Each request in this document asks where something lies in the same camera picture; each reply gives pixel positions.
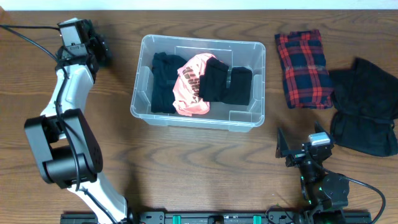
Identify red plaid cloth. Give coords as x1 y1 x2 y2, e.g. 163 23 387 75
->
274 29 333 110

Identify large black cloth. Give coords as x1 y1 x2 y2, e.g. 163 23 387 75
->
329 58 397 157

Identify dark navy cloth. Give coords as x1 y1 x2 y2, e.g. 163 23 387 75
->
151 52 187 114

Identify black cloth bundle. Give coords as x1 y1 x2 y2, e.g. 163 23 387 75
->
199 57 252 106

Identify pink t-shirt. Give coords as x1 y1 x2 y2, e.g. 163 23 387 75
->
173 53 214 116

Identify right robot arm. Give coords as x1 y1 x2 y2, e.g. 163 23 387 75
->
275 123 349 224

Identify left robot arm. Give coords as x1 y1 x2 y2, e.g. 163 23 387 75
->
24 18 137 223

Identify clear plastic storage container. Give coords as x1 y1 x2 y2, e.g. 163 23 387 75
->
130 34 266 133

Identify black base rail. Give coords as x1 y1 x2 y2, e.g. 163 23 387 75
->
60 210 373 224

